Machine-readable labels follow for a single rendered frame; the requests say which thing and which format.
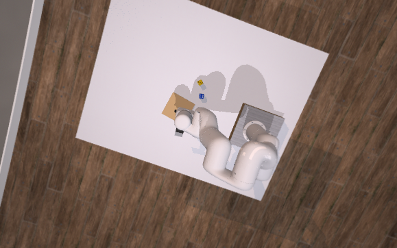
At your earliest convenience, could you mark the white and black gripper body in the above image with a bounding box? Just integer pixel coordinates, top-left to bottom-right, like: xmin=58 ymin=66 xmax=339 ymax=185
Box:
xmin=176 ymin=107 xmax=195 ymax=117

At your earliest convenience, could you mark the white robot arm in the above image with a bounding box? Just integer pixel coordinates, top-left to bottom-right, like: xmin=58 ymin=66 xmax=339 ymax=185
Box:
xmin=174 ymin=107 xmax=279 ymax=190

